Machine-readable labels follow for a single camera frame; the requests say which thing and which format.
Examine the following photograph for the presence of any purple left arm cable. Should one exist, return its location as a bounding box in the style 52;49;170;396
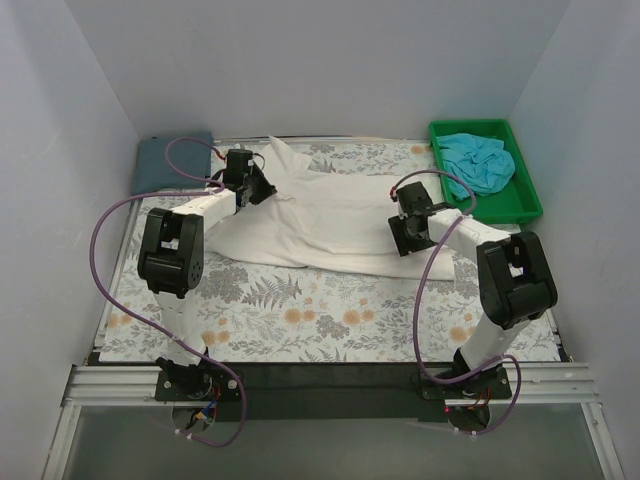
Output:
89;136;250;448

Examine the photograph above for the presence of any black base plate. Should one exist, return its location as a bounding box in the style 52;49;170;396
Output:
154;362;516;421

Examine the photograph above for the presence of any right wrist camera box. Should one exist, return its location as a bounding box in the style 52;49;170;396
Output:
390;187;406;203

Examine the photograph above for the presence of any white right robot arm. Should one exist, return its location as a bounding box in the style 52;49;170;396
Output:
388;182;558;398

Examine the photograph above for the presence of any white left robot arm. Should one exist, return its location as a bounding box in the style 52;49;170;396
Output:
138;149;277;400

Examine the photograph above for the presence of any light blue t shirt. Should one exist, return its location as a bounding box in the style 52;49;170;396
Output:
437;133;515;196

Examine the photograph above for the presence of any green plastic bin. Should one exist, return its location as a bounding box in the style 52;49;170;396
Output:
429;119;543;224

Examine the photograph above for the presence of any folded dark teal t shirt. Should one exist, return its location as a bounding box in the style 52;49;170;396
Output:
131;131;213;195

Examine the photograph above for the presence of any floral table cloth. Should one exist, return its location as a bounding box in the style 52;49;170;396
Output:
99;141;559;364

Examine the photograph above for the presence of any white t shirt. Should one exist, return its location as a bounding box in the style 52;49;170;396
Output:
206;137;429;280

